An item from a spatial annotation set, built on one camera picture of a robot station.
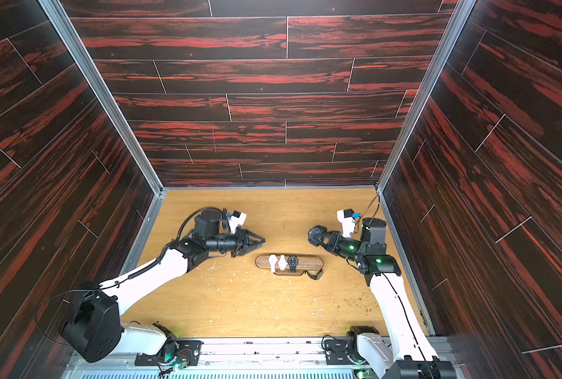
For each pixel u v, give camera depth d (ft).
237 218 2.47
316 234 2.43
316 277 2.90
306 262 2.82
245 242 2.29
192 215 2.57
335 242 2.14
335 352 2.41
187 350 2.42
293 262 2.78
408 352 1.29
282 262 2.76
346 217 2.29
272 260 2.81
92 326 1.34
